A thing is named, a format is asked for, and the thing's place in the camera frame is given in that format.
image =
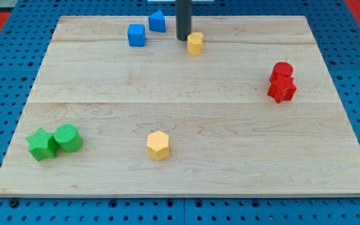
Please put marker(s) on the yellow heart block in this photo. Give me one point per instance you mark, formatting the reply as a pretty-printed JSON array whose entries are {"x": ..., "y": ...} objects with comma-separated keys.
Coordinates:
[{"x": 195, "y": 43}]

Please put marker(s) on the light wooden board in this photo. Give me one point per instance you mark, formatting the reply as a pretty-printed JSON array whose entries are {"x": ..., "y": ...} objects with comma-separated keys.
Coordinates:
[{"x": 227, "y": 137}]

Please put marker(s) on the yellow hexagon block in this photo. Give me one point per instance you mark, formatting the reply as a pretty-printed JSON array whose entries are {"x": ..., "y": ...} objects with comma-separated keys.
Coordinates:
[{"x": 158, "y": 145}]

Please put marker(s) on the blue cube block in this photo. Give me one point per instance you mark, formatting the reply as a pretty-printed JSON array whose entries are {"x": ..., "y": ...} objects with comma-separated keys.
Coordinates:
[{"x": 136, "y": 35}]

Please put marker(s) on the blue triangle block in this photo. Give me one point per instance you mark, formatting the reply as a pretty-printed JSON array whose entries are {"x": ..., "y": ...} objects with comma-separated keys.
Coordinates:
[{"x": 157, "y": 22}]

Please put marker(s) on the red star block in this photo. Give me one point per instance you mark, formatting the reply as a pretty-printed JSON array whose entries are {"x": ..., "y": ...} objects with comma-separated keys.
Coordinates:
[{"x": 282, "y": 88}]

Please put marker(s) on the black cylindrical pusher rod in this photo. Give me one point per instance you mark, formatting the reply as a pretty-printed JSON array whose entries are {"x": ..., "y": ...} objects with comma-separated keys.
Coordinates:
[{"x": 183, "y": 18}]

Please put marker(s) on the red cylinder block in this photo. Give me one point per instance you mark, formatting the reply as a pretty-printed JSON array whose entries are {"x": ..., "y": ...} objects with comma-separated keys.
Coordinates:
[{"x": 281, "y": 69}]

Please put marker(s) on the green cylinder block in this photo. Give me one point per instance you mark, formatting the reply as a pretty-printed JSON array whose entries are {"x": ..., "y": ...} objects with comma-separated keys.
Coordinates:
[{"x": 68, "y": 138}]

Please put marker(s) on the green star block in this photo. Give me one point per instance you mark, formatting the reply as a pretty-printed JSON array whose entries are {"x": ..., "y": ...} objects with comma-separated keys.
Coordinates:
[{"x": 42, "y": 145}]

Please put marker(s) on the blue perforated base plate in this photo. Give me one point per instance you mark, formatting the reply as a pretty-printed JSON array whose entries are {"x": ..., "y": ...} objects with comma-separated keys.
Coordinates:
[{"x": 23, "y": 43}]

